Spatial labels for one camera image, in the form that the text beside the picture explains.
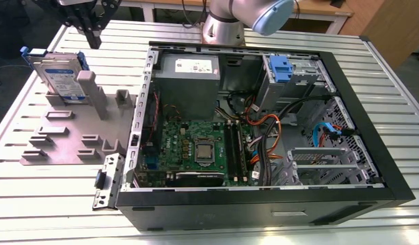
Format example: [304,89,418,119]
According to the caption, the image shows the hard disk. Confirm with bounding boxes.
[21,45,92,103]

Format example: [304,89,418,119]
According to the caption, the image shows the blue data wire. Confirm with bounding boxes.
[311,121,343,149]

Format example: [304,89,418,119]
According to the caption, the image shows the metal disk bay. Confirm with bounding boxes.
[287,146,385,188]

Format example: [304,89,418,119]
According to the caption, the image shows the dark office chair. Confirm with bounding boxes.
[0,0,62,59]

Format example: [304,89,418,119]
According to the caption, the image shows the grey parts rack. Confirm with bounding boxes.
[18,70,140,166]

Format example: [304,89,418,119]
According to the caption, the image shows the grey power supply unit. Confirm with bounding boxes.
[152,53,221,122]

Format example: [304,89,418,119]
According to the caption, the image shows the green motherboard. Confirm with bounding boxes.
[134,119,262,188]

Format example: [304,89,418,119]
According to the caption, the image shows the blue drive latch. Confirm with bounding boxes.
[270,55,295,84]

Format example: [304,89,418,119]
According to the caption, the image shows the silver CPU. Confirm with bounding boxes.
[195,142,216,160]

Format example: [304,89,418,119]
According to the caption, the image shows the metal drive cage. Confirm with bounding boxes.
[258,52,335,113]

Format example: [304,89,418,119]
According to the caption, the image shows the black RAM slot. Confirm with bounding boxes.
[225,120,240,181]
[235,120,251,181]

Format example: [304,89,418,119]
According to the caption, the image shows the wooden desk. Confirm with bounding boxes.
[291,0,357,35]

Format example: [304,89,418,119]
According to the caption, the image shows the black graphics card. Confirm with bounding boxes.
[165,172,228,188]

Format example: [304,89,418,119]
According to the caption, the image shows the black PC case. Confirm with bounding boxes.
[116,40,417,232]

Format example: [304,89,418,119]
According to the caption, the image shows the wooden cabinet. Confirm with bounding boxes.
[362,0,419,68]

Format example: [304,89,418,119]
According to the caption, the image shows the grey expansion slot bracket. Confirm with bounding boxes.
[93,153,126,211]

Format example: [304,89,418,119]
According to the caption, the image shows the orange yellow red power wires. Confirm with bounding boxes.
[247,114,287,164]

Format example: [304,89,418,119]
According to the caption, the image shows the thick black cable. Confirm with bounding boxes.
[258,94,335,186]

